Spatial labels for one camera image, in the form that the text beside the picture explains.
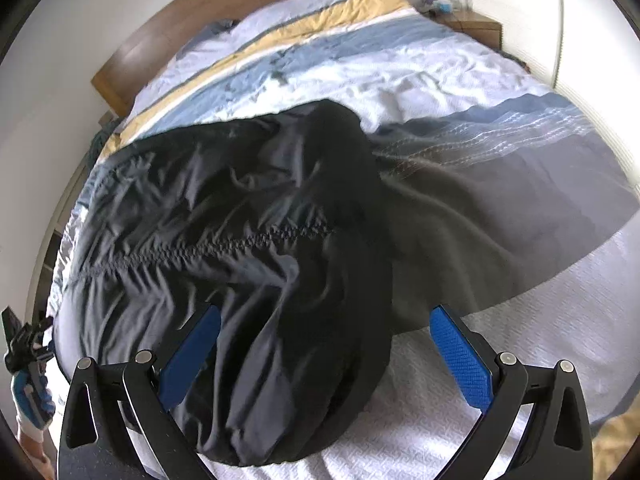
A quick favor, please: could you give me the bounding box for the black puffer jacket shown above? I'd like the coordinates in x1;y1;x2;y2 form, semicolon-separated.
53;100;392;466

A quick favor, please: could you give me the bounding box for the blue-gloved left hand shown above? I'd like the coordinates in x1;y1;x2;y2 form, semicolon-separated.
11;363;55;444

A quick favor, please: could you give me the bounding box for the striped bed duvet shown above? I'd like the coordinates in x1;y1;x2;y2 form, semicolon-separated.
46;0;640;480

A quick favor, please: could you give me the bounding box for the wooden headboard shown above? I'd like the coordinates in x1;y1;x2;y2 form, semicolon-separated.
91;0;280;117

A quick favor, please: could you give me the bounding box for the grey pillow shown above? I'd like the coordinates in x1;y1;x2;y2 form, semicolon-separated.
176;18;240;58

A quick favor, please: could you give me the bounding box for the white wardrobe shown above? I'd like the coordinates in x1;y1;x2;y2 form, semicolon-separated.
449;0;640;91

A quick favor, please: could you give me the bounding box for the wooden nightstand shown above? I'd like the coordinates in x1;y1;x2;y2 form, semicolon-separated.
426;9;502;50

